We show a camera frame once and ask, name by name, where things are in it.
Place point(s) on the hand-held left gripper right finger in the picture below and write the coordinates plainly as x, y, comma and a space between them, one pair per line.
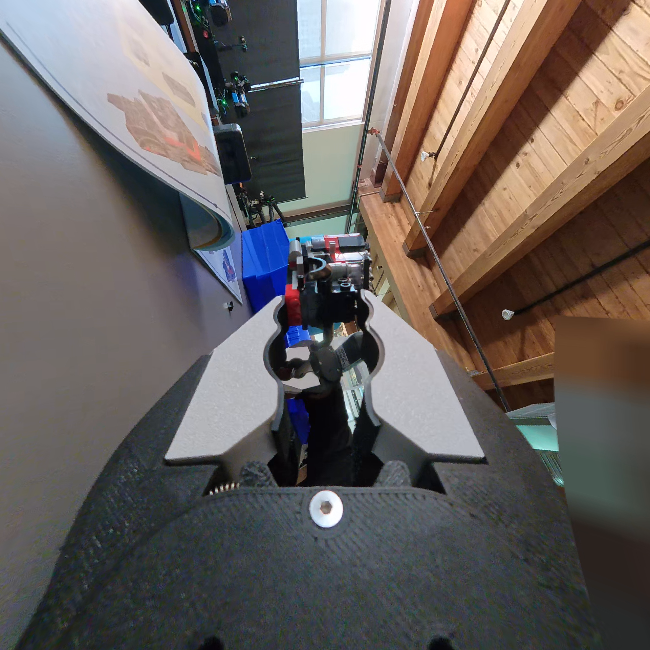
421, 401

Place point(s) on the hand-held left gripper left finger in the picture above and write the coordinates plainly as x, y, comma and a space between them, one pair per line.
228, 396

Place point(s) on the black red toy brick model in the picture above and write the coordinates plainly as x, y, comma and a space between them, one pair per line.
325, 299

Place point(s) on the grey desk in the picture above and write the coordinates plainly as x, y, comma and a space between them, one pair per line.
101, 315

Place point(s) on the long metal ceiling rod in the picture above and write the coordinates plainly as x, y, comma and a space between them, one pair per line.
459, 304

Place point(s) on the flat printed leaflet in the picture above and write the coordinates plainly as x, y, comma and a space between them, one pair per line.
223, 269

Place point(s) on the black tripod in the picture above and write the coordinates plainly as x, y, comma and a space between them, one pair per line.
259, 208

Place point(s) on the black backdrop curtain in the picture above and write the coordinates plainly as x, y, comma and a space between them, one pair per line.
274, 152

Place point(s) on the black and silver box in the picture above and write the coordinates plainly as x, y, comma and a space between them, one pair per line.
232, 152

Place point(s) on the large paned window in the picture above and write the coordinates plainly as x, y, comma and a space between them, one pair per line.
335, 61

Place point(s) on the open building instruction booklet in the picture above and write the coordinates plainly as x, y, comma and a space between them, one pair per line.
127, 86

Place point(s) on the silver ventilation duct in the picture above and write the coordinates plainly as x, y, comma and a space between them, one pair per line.
533, 431

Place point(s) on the camera rig with green lights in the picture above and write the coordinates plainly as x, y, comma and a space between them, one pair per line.
237, 94

